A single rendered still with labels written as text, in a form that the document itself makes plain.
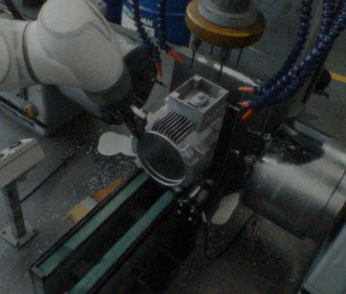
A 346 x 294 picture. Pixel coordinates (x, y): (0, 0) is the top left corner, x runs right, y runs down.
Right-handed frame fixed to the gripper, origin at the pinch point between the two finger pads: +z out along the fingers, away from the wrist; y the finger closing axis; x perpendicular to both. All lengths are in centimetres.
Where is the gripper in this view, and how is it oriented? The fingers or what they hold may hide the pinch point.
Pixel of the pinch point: (136, 128)
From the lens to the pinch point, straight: 96.3
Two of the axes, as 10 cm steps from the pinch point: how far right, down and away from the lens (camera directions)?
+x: -5.5, 8.1, -2.0
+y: -8.2, -4.7, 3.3
